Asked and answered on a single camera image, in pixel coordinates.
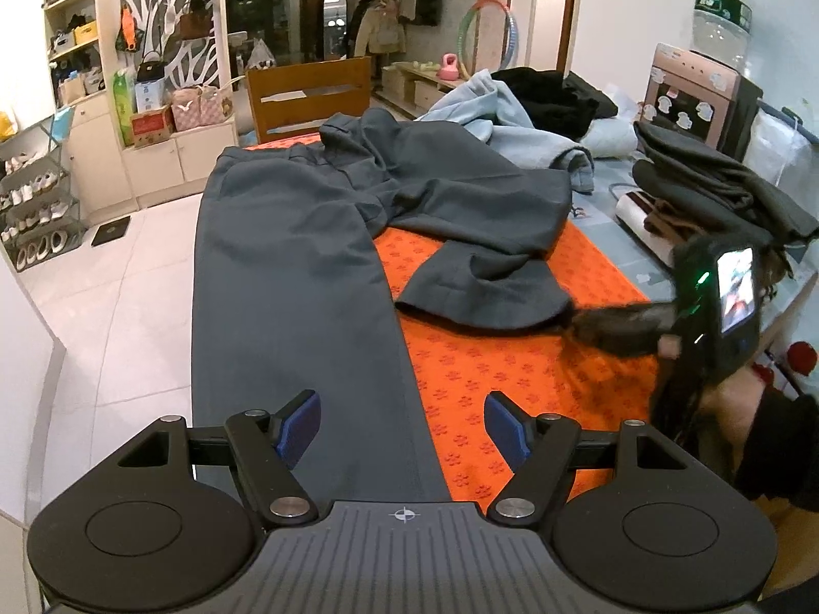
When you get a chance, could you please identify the pale blue folded cloth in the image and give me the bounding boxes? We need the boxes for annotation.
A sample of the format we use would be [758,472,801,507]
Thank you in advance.
[579,116,642,160]

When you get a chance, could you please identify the metal shoe rack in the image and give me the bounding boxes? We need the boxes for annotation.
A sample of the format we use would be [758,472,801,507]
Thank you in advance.
[0,112,83,273]

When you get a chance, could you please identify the light blue garment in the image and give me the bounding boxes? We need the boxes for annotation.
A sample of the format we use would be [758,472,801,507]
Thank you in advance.
[415,69,597,194]

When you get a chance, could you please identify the beige shelf cabinet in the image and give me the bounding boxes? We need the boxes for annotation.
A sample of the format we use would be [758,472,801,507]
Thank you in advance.
[39,0,239,215]

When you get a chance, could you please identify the person's right forearm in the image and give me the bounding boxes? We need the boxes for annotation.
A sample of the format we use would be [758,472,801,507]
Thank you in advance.
[697,367,819,509]

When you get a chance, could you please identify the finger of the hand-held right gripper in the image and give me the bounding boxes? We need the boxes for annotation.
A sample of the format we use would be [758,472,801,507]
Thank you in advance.
[566,302,678,358]

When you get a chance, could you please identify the wooden chair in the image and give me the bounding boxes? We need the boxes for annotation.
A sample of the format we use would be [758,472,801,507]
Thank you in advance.
[246,56,374,146]

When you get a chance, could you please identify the checked handbag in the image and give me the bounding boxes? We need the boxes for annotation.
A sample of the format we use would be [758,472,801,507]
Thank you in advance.
[170,84,235,133]

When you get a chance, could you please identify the orange patterned mat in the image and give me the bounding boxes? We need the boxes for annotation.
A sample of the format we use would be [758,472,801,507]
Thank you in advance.
[240,133,679,513]

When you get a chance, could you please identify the colourful hula hoop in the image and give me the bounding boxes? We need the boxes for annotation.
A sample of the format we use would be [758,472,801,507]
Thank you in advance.
[461,2,521,76]

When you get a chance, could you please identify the folded brown garment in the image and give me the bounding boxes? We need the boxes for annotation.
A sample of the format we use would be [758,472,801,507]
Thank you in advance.
[641,197,692,243]

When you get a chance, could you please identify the clear water bottle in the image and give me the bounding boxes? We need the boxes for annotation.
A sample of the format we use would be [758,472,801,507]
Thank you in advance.
[689,0,755,74]

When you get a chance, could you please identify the black garment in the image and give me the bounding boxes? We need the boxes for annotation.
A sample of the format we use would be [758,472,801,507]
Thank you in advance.
[491,65,620,142]

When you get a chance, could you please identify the folded dark grey garment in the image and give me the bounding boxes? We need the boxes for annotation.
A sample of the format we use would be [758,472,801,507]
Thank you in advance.
[632,120,819,250]

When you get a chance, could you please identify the clear plastic bag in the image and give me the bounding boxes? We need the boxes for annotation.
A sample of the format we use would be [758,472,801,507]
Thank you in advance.
[744,97,819,189]

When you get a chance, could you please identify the pink water dispenser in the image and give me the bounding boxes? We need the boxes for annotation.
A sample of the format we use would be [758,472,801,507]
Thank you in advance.
[641,42,764,162]

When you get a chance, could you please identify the folded white striped garment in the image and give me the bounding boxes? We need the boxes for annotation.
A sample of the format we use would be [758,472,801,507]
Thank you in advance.
[613,190,680,265]

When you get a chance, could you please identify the standing mirror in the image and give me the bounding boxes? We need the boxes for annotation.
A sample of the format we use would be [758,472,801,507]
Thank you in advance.
[323,0,348,65]

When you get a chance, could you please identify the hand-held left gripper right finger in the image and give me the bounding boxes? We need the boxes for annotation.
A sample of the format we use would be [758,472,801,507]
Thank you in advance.
[483,390,705,524]

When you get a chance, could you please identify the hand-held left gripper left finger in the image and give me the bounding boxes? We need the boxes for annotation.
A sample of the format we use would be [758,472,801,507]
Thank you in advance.
[96,389,322,525]

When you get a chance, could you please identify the dark grey pants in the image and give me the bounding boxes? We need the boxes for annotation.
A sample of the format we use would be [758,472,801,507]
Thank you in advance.
[190,107,575,508]

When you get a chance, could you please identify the grey patterned tablecloth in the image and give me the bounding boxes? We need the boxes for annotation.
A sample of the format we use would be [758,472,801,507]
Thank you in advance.
[563,153,801,359]

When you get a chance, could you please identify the low beige cabinet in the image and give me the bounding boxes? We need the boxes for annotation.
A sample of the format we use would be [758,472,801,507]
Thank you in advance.
[382,60,478,113]

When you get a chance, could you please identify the black bathroom scale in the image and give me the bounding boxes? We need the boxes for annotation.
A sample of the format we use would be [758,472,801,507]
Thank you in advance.
[90,216,133,247]

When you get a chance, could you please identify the beige hanging coat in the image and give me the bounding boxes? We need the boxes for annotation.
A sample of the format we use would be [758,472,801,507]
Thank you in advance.
[353,0,408,57]

